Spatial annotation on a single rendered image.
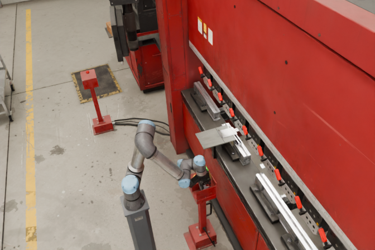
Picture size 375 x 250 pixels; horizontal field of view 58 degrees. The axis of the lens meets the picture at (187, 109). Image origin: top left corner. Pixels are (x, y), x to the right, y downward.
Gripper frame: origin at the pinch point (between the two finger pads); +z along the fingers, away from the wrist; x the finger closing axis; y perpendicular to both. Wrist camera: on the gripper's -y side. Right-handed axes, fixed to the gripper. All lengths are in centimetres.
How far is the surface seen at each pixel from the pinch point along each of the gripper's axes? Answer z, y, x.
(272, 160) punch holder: -51, 37, -35
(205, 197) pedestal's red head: 2.8, 0.6, -4.8
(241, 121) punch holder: -50, 37, 5
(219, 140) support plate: -23.5, 25.3, 19.1
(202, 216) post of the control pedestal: 37.1, -2.3, 2.4
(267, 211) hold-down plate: -14, 30, -43
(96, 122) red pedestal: 57, -69, 190
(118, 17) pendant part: -84, -12, 146
